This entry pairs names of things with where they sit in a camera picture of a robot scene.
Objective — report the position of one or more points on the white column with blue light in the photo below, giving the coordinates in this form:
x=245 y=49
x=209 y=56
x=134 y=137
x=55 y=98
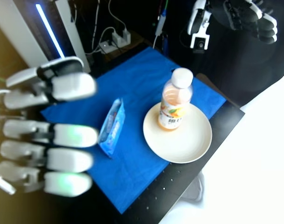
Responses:
x=15 y=28

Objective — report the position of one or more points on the white plug adapter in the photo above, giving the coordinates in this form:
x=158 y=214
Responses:
x=122 y=37

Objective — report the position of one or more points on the grey object under table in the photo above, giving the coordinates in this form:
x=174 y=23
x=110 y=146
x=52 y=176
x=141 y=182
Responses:
x=195 y=189

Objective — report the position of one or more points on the orange juice bottle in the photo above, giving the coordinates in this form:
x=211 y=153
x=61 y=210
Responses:
x=174 y=109

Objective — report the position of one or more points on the wrist camera on white bracket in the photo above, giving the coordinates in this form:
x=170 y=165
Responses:
x=200 y=43

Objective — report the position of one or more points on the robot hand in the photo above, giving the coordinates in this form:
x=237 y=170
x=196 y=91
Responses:
x=246 y=16
x=69 y=135

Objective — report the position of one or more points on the white power strip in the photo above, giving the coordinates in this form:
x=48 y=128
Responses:
x=108 y=46

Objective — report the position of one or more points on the white round plate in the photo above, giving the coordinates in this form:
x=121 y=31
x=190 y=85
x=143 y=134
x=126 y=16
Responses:
x=179 y=144

